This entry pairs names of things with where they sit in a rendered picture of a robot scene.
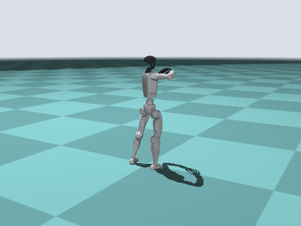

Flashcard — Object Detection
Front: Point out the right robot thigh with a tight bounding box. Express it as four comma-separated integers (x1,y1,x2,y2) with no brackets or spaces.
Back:
150,108,162,144

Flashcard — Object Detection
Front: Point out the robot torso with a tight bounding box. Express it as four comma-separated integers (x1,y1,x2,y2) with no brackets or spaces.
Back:
142,71,158,114

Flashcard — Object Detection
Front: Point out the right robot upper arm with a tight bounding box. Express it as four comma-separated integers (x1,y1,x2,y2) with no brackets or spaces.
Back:
150,73,173,81

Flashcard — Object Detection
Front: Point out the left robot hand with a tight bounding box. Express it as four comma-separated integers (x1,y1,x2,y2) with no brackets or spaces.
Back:
158,68,171,73

